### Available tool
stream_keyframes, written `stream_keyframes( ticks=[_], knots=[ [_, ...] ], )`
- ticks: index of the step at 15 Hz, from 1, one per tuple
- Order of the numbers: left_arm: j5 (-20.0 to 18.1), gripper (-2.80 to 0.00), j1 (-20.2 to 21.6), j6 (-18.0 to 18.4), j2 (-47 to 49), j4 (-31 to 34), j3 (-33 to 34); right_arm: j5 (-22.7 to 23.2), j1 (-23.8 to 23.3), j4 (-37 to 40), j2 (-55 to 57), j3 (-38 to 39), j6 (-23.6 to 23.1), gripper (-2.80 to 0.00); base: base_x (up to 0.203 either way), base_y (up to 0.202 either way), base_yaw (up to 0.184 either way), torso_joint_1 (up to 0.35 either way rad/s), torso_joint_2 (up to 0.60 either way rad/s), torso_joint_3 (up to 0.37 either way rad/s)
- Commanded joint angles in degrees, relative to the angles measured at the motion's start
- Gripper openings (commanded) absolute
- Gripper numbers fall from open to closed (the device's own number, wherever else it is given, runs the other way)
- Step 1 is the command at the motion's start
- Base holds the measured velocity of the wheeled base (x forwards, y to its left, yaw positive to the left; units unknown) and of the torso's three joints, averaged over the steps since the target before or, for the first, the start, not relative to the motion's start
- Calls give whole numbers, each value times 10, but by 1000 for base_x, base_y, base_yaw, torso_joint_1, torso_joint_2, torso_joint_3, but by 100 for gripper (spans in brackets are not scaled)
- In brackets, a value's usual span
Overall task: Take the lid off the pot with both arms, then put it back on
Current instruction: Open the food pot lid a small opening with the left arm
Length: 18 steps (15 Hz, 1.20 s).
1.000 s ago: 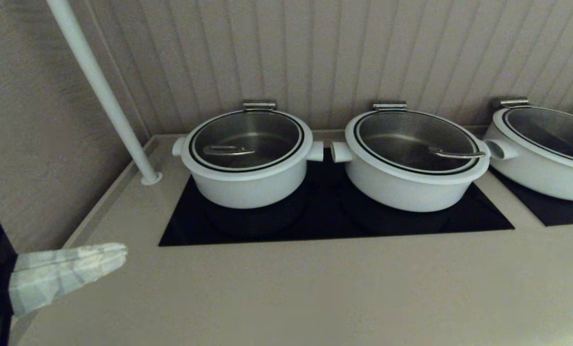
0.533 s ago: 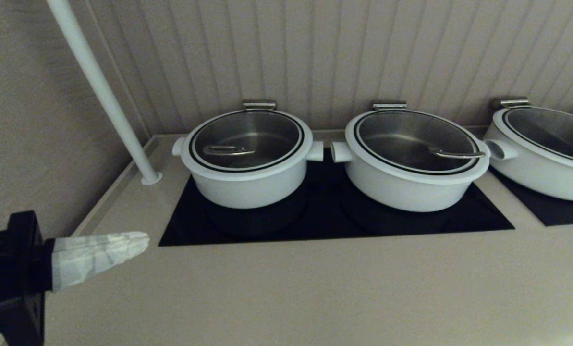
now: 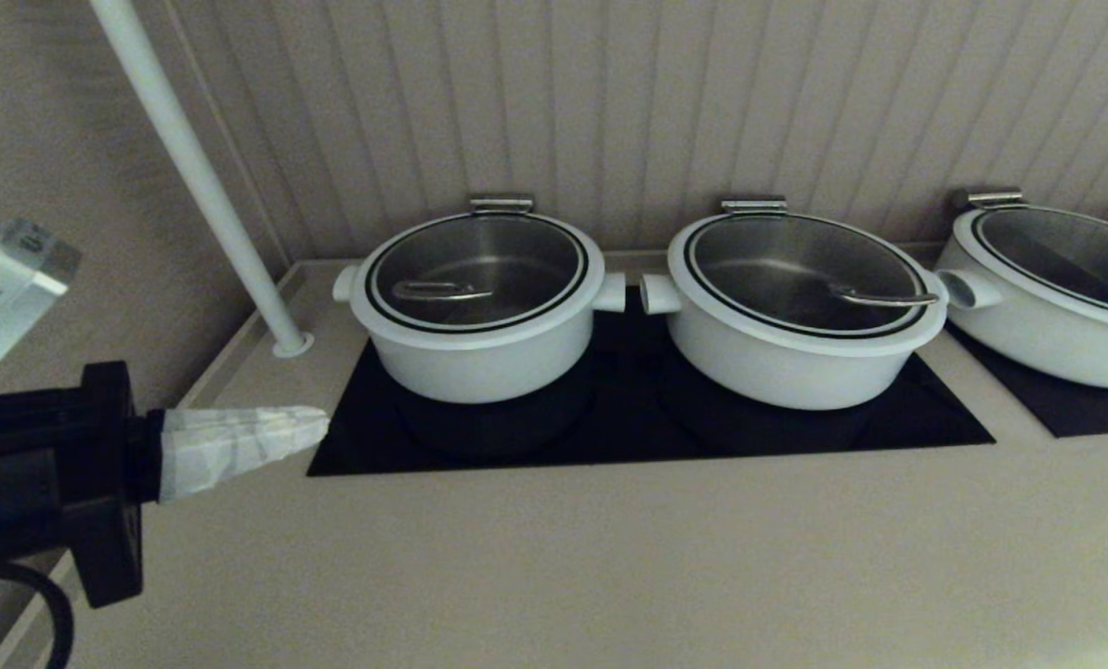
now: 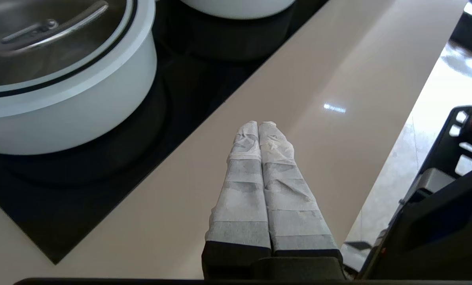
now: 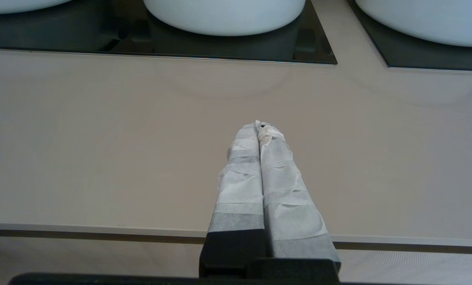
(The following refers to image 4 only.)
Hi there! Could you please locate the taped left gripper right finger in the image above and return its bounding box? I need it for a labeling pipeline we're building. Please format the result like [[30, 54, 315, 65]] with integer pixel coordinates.
[[258, 122, 344, 262]]

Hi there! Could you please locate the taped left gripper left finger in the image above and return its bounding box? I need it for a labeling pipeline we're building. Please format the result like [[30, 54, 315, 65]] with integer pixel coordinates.
[[202, 121, 272, 279]]

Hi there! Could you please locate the glass lid with metal handle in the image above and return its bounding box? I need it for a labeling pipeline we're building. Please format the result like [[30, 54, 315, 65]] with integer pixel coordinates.
[[0, 0, 157, 119]]

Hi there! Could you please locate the white round pot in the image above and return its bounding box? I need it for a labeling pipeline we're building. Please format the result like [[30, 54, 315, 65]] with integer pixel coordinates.
[[0, 40, 158, 156], [179, 0, 296, 20]]

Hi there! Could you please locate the wide black glass cooktop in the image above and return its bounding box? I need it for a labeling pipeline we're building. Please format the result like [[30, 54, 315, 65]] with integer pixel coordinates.
[[0, 0, 331, 265]]

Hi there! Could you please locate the black robot torso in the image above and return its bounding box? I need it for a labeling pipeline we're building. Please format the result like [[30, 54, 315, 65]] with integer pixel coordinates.
[[356, 106, 472, 279]]

